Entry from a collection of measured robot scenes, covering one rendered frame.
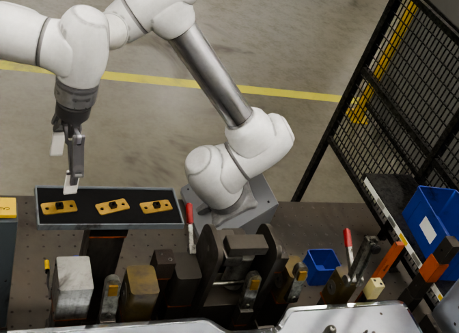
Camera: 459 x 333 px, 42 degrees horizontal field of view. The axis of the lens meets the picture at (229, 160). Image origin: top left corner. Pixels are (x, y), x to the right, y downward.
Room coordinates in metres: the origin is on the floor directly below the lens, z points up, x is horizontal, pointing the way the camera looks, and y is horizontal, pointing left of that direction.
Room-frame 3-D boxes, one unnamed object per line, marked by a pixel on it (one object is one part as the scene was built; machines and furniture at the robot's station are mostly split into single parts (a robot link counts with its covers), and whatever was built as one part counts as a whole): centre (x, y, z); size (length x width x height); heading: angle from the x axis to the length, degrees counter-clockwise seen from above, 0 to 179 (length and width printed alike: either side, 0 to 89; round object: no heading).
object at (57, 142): (1.10, 0.40, 1.30); 0.03 x 0.01 x 0.07; 129
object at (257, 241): (1.16, -0.11, 0.95); 0.18 x 0.13 x 0.49; 120
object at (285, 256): (1.23, -0.21, 0.91); 0.07 x 0.05 x 0.42; 30
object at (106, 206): (1.11, 0.24, 1.17); 0.08 x 0.04 x 0.01; 137
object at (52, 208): (1.04, 0.35, 1.17); 0.08 x 0.04 x 0.01; 129
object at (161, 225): (1.11, 0.24, 1.16); 0.37 x 0.14 x 0.02; 120
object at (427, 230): (1.63, -0.76, 1.10); 0.30 x 0.17 x 0.13; 23
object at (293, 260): (1.26, -0.27, 0.88); 0.11 x 0.07 x 0.37; 30
